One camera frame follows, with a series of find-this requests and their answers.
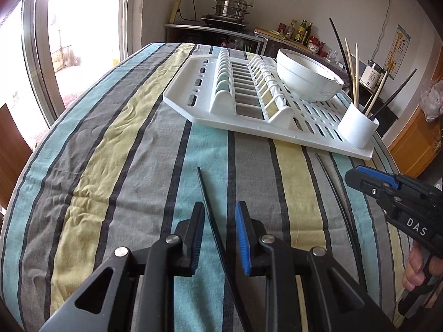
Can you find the wooden chair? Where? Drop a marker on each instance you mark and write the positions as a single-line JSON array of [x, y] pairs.
[[14, 152]]

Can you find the sliding glass door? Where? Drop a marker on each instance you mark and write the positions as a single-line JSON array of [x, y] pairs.
[[39, 41]]

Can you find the striped tablecloth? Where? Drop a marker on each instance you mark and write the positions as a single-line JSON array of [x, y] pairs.
[[121, 179]]

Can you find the person's right hand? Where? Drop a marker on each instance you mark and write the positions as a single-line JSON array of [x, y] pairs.
[[415, 266]]

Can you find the white ceramic bowl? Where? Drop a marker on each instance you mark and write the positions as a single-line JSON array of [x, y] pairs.
[[301, 63], [308, 90]]

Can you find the clear glass bottle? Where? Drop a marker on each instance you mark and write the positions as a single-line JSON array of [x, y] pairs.
[[292, 31]]

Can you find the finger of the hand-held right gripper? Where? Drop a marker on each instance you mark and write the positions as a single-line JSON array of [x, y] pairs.
[[367, 183], [377, 175]]

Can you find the black chopstick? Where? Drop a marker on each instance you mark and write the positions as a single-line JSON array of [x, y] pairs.
[[341, 53], [341, 193], [214, 228], [334, 190], [394, 93]]

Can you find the plastic bag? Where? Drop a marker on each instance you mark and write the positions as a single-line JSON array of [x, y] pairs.
[[432, 100]]

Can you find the kitchen counter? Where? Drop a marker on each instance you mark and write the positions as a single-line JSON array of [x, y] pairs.
[[193, 33]]

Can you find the white plastic dish rack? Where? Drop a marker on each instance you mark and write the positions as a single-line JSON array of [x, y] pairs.
[[214, 110]]

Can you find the yellowed power strip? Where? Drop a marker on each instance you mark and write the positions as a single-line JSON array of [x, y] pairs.
[[174, 10]]

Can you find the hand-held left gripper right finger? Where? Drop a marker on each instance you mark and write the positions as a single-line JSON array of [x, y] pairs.
[[242, 242]]

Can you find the steel steamer pot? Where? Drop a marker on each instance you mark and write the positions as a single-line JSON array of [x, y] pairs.
[[230, 8]]

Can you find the red jar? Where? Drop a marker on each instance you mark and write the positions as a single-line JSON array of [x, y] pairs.
[[282, 28]]

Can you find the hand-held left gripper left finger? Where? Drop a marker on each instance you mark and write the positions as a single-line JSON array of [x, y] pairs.
[[197, 235]]

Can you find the white cup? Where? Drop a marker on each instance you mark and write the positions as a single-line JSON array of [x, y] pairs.
[[356, 128]]

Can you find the green glass bottle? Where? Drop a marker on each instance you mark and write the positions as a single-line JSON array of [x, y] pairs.
[[303, 33]]

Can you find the black gas stove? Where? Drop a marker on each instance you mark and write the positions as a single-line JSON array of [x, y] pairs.
[[225, 21]]

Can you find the small patterned bowl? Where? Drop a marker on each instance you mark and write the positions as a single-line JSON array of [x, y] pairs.
[[314, 46]]

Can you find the orange wooden cabinet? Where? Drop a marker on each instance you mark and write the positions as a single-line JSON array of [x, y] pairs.
[[415, 145]]

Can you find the dark glass bottle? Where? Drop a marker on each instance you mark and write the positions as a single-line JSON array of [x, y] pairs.
[[309, 34]]

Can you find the wall calendar poster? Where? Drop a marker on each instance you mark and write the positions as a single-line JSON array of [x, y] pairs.
[[398, 52]]

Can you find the wooden chopstick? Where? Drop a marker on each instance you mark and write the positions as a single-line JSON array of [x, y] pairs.
[[350, 69], [377, 90], [357, 72]]

